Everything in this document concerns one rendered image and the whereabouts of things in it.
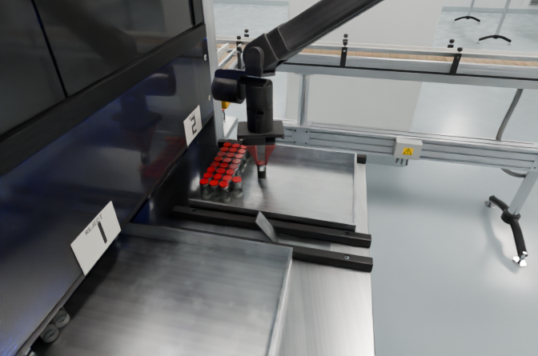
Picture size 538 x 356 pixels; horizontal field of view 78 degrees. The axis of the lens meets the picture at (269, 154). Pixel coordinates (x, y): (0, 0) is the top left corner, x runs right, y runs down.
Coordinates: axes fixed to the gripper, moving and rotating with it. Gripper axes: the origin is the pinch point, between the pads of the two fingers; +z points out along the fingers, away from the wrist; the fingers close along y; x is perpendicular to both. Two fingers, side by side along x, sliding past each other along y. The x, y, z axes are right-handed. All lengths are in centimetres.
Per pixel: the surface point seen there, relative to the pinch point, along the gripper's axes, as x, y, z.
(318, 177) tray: 0.3, -13.7, 4.9
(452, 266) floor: -41, -94, 94
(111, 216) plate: 28.1, 22.3, -10.2
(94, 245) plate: 32.4, 23.4, -8.9
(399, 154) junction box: -70, -68, 46
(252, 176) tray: -0.6, 2.3, 4.7
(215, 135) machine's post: -15.0, 12.2, 1.0
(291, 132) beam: -88, -16, 42
